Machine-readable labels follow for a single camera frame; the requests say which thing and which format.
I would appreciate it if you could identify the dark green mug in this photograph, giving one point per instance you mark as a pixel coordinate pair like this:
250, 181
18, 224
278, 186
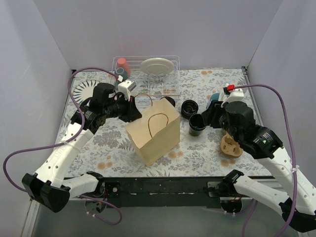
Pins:
121, 72

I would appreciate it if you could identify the white wire dish rack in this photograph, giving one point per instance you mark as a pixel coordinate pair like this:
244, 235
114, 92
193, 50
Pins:
155, 86

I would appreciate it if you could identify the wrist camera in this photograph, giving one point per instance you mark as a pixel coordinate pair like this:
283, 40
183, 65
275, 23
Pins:
125, 87
230, 94

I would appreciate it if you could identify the cream ceramic plate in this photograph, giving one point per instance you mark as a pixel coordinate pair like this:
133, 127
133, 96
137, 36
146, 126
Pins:
157, 66

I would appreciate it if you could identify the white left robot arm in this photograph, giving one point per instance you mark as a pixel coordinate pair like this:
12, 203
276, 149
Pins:
48, 185

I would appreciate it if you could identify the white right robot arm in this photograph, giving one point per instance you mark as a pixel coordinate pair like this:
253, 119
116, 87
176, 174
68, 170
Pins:
297, 201

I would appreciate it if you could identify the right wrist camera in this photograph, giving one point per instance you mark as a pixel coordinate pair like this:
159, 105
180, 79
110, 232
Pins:
230, 94

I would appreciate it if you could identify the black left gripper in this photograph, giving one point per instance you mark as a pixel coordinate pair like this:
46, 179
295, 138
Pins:
128, 108

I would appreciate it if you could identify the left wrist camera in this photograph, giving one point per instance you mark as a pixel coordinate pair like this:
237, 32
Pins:
125, 87

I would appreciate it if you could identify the blue cup holder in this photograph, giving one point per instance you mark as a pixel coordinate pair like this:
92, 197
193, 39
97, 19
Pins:
214, 97

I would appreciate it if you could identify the striped black white plate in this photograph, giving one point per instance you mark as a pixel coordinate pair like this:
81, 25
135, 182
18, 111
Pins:
84, 90

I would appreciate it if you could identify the stack of black cups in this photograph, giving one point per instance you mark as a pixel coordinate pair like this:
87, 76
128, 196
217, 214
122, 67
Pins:
196, 124

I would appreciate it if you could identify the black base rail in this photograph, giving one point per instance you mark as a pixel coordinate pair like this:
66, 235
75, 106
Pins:
171, 192

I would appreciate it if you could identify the brown paper bag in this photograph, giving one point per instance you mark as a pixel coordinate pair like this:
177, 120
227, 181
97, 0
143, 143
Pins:
156, 132

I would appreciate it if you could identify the black cup lid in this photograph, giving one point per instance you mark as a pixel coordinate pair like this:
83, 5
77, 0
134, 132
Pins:
170, 100

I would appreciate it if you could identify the floral table mat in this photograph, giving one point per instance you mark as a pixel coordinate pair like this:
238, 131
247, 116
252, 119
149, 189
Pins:
111, 153

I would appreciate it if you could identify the pink cup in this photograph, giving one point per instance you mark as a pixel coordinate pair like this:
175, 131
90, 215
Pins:
122, 63

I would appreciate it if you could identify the brown cardboard cup carriers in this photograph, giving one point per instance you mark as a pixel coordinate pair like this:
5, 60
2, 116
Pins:
229, 147

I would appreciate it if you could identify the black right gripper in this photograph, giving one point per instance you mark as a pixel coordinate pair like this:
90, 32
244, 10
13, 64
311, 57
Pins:
213, 116

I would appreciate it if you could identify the stack of black lids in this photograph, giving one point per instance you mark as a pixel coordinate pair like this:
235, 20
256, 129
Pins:
189, 108

